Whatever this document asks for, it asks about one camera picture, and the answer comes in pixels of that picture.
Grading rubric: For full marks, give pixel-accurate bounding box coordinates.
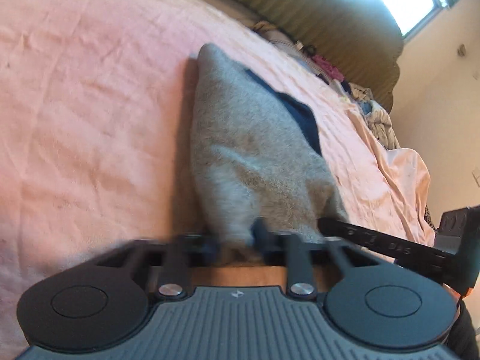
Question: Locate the navy and grey knit sweater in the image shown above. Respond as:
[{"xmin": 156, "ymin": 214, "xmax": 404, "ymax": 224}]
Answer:
[{"xmin": 190, "ymin": 44, "xmax": 349, "ymax": 261}]

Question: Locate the pile of mixed clothes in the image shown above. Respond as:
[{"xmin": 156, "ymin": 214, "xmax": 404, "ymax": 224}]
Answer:
[{"xmin": 329, "ymin": 79, "xmax": 401, "ymax": 150}]

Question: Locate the magenta garment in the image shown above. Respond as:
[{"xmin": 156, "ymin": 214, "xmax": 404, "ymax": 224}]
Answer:
[{"xmin": 312, "ymin": 55, "xmax": 345, "ymax": 82}]

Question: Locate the pink bed sheet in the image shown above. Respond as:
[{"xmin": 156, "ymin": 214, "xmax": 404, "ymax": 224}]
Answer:
[{"xmin": 1, "ymin": 0, "xmax": 434, "ymax": 359}]

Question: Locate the olive striped headboard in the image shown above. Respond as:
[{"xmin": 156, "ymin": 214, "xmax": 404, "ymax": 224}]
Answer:
[{"xmin": 233, "ymin": 0, "xmax": 404, "ymax": 111}]

